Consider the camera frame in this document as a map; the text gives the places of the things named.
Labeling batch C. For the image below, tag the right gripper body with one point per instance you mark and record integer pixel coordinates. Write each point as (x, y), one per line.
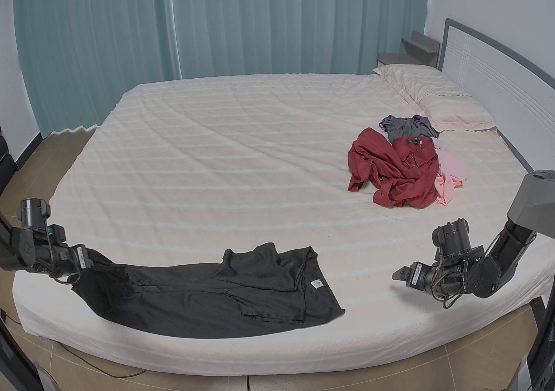
(419, 275)

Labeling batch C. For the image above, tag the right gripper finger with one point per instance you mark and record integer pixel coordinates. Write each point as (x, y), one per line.
(401, 276)
(406, 268)

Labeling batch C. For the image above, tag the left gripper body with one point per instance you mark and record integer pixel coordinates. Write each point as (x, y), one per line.
(78, 257)

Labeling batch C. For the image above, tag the black T-shirt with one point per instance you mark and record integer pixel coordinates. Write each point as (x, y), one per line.
(173, 298)

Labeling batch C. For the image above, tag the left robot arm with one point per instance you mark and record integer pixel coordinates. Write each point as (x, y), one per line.
(26, 250)

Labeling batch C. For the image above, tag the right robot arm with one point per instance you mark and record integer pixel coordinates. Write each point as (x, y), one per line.
(498, 259)

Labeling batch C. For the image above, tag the black furniture piece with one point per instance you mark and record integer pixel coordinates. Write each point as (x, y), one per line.
(8, 172)

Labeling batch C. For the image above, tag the bed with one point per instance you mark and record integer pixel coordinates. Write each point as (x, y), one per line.
(216, 164)

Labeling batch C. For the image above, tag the dark red shirt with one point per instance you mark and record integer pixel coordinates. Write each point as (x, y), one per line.
(390, 172)

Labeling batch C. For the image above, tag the pink garment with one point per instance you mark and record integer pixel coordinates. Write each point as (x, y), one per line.
(453, 168)

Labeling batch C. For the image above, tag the grey garment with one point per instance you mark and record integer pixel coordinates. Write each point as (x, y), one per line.
(403, 131)

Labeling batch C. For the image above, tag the purple garment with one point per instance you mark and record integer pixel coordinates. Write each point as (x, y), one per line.
(386, 122)

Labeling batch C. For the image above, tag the cream pillow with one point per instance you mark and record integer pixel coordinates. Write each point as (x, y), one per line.
(433, 94)

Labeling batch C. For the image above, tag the grey bedside table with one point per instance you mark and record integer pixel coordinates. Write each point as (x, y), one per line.
(403, 59)

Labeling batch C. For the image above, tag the blue-green curtain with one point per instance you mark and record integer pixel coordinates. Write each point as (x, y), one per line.
(303, 12)
(99, 34)

